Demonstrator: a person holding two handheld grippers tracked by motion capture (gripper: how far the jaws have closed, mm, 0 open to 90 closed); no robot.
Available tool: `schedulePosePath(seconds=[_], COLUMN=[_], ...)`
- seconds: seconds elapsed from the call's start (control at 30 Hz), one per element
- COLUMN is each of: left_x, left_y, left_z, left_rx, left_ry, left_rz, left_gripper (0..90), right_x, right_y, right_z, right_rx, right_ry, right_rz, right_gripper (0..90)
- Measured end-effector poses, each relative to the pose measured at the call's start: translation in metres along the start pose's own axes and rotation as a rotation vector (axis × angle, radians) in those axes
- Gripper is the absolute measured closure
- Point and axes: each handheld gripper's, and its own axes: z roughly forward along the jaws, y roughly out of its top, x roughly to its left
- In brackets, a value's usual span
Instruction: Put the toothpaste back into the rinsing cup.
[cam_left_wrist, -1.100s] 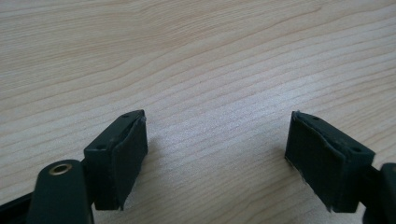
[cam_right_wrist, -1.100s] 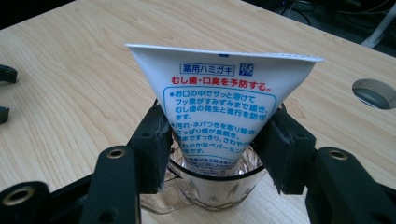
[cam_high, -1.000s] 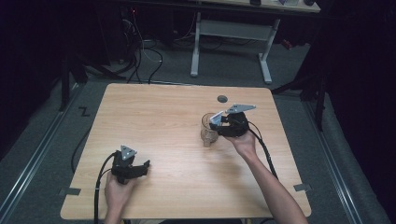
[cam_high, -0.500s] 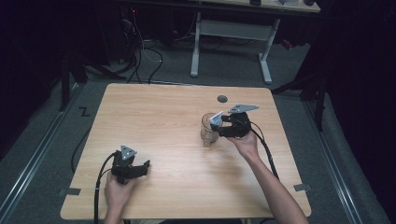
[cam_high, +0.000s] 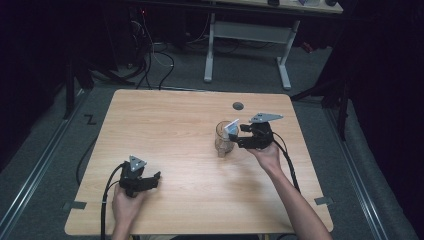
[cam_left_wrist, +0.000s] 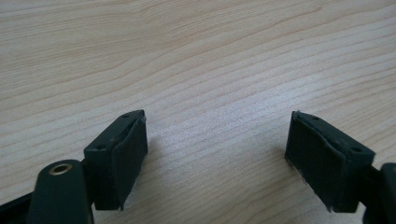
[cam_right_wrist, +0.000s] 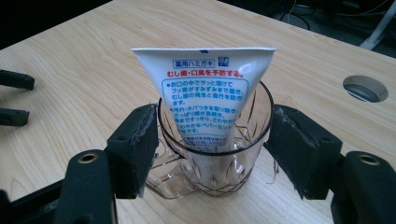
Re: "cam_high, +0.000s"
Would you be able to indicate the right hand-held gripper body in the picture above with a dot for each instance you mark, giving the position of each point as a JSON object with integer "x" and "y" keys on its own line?
{"x": 261, "y": 136}

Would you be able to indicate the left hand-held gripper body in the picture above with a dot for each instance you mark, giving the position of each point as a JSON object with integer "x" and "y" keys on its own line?
{"x": 132, "y": 176}

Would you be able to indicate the white toothpaste tube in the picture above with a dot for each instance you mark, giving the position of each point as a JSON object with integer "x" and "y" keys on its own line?
{"x": 231, "y": 127}

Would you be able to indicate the clear glass mug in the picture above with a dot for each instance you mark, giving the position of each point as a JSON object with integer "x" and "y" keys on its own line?
{"x": 221, "y": 145}

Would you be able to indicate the person's right hand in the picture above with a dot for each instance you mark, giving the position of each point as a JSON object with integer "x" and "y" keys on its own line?
{"x": 269, "y": 159}

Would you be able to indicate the person's left hand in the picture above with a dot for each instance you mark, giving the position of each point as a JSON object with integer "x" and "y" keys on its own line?
{"x": 125, "y": 208}

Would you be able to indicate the grey tape piece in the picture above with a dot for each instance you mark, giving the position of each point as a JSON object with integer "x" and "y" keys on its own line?
{"x": 76, "y": 205}
{"x": 324, "y": 200}

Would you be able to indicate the black metal stand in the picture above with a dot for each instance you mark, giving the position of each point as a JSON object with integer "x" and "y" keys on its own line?
{"x": 342, "y": 115}
{"x": 69, "y": 95}

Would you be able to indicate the white-legged desk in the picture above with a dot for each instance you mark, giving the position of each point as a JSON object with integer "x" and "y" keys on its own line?
{"x": 253, "y": 32}

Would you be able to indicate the dark curtain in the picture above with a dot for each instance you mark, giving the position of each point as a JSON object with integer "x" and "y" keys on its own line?
{"x": 390, "y": 100}
{"x": 26, "y": 66}

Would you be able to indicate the dark computer equipment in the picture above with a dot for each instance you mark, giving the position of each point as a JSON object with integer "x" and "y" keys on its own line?
{"x": 133, "y": 33}

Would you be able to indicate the metal floor rail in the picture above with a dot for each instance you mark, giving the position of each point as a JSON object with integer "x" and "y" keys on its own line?
{"x": 36, "y": 173}
{"x": 358, "y": 180}

